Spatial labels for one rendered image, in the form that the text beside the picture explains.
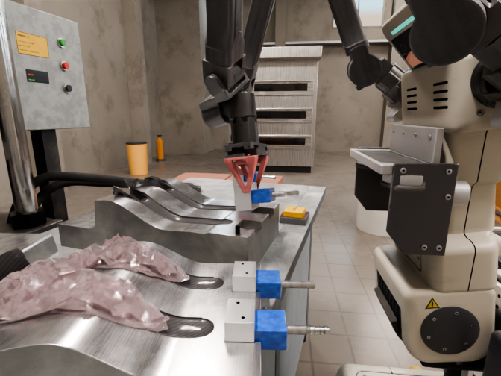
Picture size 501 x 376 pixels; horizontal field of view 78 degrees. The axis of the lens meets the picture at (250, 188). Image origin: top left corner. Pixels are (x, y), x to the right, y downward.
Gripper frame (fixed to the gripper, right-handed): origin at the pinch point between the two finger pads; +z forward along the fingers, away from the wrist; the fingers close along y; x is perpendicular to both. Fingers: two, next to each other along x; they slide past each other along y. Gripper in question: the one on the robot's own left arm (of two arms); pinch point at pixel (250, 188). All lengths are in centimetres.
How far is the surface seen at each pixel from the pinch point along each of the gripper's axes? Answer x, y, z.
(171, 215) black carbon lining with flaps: -21.2, -1.2, 5.2
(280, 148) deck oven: -122, -526, -45
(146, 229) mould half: -22.8, 6.5, 6.8
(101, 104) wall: -437, -409, -164
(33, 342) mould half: -10.4, 40.6, 11.9
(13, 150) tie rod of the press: -71, 0, -17
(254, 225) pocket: -1.1, -3.3, 8.7
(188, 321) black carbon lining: -0.8, 26.9, 15.9
